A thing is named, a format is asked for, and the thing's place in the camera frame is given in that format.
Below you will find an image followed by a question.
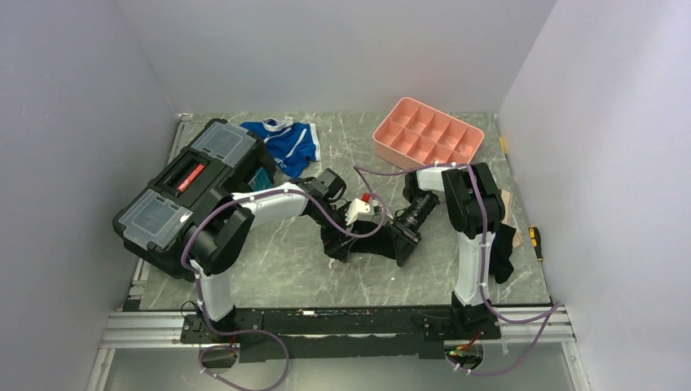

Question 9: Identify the yellow black screwdriver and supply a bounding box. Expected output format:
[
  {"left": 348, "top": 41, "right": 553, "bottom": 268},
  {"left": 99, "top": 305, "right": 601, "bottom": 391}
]
[{"left": 529, "top": 226, "right": 544, "bottom": 261}]

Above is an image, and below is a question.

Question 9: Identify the brown cardboard piece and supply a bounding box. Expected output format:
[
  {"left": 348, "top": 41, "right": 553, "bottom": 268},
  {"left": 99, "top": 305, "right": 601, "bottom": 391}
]
[{"left": 501, "top": 190, "right": 522, "bottom": 248}]

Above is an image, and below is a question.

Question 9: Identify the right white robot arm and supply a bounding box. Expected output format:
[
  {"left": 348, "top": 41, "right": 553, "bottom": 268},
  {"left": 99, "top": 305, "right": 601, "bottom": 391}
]
[{"left": 400, "top": 162, "right": 505, "bottom": 338}]

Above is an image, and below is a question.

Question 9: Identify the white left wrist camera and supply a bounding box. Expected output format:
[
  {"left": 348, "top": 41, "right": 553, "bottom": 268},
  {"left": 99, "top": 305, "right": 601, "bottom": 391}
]
[{"left": 345, "top": 193, "right": 381, "bottom": 226}]

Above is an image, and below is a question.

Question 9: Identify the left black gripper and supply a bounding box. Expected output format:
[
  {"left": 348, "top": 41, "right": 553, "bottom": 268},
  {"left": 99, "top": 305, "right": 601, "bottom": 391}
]
[{"left": 309, "top": 202, "right": 359, "bottom": 263}]

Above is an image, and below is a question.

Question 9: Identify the pink divided organizer tray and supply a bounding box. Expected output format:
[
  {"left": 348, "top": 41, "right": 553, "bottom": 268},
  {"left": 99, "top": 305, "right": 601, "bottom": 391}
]
[{"left": 372, "top": 97, "right": 485, "bottom": 169}]

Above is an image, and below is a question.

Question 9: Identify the black plastic toolbox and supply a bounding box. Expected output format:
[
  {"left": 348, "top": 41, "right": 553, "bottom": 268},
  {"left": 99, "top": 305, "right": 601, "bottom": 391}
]
[{"left": 112, "top": 118, "right": 277, "bottom": 282}]

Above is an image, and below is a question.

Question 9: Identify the aluminium frame rail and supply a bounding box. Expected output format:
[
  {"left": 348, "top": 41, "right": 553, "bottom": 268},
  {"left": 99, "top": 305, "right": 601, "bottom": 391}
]
[{"left": 86, "top": 311, "right": 207, "bottom": 390}]

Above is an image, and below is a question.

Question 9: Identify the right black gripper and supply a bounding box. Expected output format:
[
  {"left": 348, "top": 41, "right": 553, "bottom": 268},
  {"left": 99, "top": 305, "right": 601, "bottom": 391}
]
[{"left": 385, "top": 192, "right": 438, "bottom": 267}]

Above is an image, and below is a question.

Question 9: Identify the purple cable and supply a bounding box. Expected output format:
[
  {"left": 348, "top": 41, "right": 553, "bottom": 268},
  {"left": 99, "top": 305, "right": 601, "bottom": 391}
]
[
  {"left": 180, "top": 187, "right": 389, "bottom": 391},
  {"left": 353, "top": 161, "right": 562, "bottom": 378}
]

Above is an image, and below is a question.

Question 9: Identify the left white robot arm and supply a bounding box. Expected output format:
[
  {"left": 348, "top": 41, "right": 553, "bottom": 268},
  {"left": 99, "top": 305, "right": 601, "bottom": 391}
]
[{"left": 181, "top": 169, "right": 346, "bottom": 342}]

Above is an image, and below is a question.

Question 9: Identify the blue white underwear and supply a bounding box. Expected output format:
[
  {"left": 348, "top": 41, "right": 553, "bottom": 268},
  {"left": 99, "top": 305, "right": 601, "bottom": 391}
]
[{"left": 240, "top": 116, "right": 322, "bottom": 178}]

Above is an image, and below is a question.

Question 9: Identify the black white underwear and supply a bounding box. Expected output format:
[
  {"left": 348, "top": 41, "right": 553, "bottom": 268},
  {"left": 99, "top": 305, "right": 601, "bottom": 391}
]
[{"left": 348, "top": 222, "right": 398, "bottom": 261}]

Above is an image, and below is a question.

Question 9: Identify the black cloth at right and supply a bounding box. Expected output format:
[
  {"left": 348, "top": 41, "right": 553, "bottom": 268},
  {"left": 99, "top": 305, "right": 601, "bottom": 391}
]
[{"left": 489, "top": 223, "right": 516, "bottom": 284}]

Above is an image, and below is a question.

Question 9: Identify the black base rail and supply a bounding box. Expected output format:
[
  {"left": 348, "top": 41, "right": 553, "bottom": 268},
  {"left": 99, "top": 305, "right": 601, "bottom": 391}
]
[{"left": 179, "top": 305, "right": 481, "bottom": 363}]

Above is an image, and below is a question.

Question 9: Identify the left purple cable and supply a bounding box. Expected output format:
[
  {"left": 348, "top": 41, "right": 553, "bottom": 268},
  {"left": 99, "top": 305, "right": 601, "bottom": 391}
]
[{"left": 180, "top": 187, "right": 389, "bottom": 391}]

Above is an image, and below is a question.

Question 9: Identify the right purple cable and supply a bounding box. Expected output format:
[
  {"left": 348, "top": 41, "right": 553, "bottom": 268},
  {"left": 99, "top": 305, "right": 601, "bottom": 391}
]
[{"left": 353, "top": 161, "right": 562, "bottom": 378}]

